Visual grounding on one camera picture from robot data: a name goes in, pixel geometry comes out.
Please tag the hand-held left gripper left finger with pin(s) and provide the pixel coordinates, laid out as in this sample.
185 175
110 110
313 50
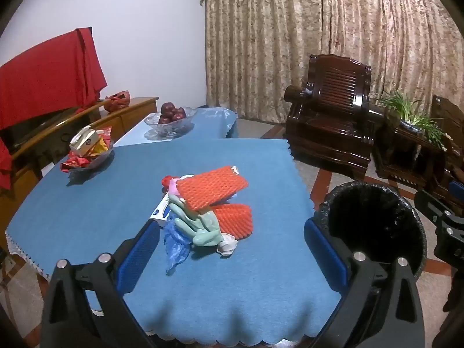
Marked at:
139 257

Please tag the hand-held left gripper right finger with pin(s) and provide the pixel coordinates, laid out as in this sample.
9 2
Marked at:
324 257

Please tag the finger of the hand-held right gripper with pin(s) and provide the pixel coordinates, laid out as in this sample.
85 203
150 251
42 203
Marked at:
457 188
431 208

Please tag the blue plastic bag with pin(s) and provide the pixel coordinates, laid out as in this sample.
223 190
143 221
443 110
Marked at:
176 246

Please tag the blue and white tissue packet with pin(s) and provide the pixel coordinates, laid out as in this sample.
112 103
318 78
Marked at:
159 212

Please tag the trash bin with black liner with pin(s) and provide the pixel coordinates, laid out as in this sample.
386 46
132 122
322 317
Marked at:
362 217

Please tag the pale green rubber glove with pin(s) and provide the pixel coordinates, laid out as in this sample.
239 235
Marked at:
203 230

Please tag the pink wrapper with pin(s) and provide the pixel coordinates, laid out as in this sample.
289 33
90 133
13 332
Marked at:
174 189

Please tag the red plastic bag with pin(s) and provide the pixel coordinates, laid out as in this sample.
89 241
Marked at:
167 180

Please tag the white tissue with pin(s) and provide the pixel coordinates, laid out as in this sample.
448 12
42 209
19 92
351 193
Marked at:
226 246

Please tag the orange foam net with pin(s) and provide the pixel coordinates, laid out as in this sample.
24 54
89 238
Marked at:
210 188
235 221

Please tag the white paper slip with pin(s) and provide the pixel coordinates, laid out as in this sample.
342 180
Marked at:
235 169

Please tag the dark wooden side table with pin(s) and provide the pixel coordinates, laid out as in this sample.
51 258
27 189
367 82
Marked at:
398 152

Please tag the dark wooden armchair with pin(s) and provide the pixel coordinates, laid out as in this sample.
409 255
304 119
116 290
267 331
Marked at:
447 116
326 130

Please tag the potted green plant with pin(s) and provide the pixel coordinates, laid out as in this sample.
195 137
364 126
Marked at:
402 105

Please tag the glass snack dish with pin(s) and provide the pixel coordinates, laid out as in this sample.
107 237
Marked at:
103 159

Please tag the red candy wrappers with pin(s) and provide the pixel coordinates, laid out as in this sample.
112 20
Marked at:
75 162

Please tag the yellow snack packet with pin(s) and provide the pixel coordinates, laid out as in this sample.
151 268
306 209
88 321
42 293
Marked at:
100 147

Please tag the white and gold box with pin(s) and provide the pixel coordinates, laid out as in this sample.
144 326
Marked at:
85 141

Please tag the red snack packet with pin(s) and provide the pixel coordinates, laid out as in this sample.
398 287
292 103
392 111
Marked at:
106 133

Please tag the glass fruit bowl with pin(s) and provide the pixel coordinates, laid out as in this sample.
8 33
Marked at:
170 127

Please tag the light wooden cabinet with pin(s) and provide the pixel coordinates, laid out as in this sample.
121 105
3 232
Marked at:
21 185

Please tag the red apple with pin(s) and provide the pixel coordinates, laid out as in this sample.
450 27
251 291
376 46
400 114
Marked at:
167 108
179 114
164 119

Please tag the light blue tablecloth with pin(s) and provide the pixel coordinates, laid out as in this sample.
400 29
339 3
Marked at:
210 123

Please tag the black television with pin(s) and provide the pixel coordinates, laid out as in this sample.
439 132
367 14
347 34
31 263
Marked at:
29 130

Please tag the red cloth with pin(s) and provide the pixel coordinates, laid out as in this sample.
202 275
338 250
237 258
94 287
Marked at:
43 76

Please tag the beige patterned curtain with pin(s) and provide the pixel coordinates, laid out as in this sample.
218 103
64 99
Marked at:
272 43

